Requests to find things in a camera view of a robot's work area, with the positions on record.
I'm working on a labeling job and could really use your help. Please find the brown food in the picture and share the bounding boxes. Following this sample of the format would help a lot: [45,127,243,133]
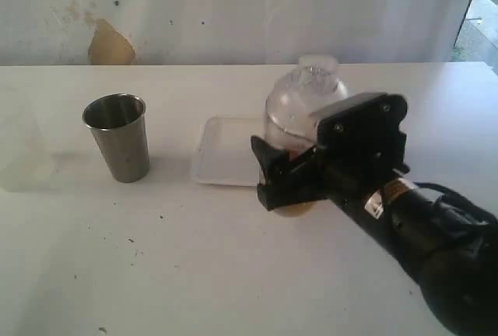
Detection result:
[287,149,302,160]

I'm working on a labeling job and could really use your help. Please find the white rectangular tray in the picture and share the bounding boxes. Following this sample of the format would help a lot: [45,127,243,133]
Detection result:
[191,116,263,187]

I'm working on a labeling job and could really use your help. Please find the stainless steel cup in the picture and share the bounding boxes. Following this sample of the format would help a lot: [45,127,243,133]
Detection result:
[82,93,150,183]

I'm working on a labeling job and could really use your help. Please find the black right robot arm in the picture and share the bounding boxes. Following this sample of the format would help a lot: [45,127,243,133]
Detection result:
[251,136,497,335]

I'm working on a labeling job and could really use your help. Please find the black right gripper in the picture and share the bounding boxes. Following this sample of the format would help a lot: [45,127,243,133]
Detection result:
[251,135,389,211]

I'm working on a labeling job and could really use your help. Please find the clear plastic measuring cup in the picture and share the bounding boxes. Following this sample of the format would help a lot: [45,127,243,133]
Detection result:
[264,131,315,218]

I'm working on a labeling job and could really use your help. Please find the white backdrop cloth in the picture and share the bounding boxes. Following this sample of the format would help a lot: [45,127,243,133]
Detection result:
[1,0,470,65]

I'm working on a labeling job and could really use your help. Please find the wrist camera black and white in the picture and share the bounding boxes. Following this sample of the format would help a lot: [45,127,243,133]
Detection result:
[315,93,410,175]

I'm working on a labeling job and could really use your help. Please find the clear plastic shaker lid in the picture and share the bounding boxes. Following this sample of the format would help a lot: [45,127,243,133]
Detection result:
[264,54,349,152]

